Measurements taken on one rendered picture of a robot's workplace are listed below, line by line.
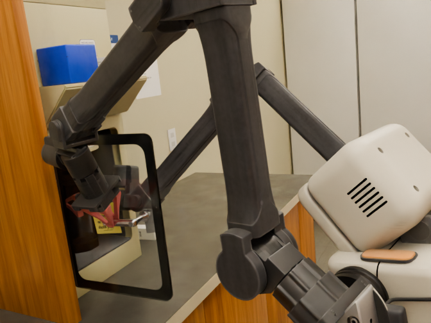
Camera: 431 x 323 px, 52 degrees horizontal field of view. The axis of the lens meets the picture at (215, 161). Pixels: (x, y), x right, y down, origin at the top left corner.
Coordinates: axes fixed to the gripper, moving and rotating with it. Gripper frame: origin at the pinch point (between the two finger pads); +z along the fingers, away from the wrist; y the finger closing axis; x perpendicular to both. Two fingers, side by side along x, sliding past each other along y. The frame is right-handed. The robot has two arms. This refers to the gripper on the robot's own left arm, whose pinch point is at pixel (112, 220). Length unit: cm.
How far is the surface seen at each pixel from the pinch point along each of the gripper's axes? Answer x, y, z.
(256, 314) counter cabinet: 8, -31, 78
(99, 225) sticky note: -7.9, -2.5, 4.8
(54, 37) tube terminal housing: -22.4, -30.6, -32.5
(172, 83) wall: -62, -131, 34
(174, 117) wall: -61, -121, 49
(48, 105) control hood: -17.3, -14.2, -22.3
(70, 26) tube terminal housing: -22, -37, -33
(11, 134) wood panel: -21.9, -4.8, -20.6
